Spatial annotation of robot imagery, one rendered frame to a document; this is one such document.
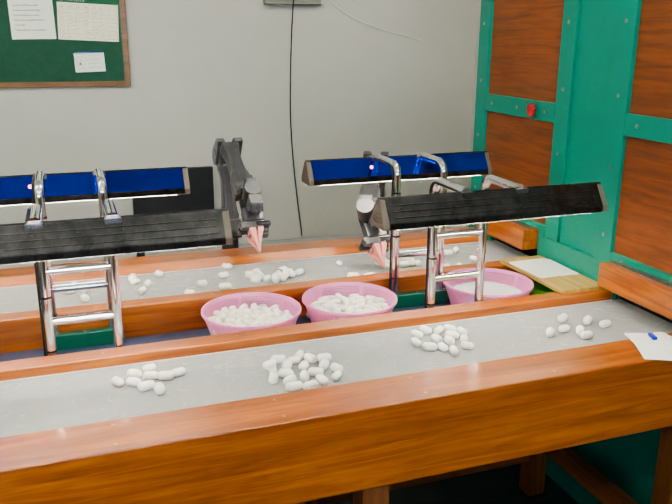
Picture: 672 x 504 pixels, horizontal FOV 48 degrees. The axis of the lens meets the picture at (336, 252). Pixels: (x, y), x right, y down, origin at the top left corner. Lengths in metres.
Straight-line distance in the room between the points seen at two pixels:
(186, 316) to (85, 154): 2.29
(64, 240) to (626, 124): 1.48
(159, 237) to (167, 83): 2.74
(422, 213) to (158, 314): 0.80
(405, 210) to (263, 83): 2.71
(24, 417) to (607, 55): 1.75
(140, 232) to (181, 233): 0.08
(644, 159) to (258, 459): 1.31
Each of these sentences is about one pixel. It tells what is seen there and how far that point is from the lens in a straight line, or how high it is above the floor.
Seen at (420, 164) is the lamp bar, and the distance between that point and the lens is 2.38.
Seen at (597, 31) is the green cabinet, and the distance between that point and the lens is 2.35.
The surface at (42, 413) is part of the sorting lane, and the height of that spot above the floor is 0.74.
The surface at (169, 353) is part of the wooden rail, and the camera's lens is 1.81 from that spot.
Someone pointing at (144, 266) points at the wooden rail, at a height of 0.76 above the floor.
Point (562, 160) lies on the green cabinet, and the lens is 2.45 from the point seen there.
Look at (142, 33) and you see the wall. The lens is 4.27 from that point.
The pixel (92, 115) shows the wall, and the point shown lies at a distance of 4.28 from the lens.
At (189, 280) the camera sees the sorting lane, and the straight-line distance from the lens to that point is 2.37.
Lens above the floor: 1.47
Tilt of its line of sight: 16 degrees down
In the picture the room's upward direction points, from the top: straight up
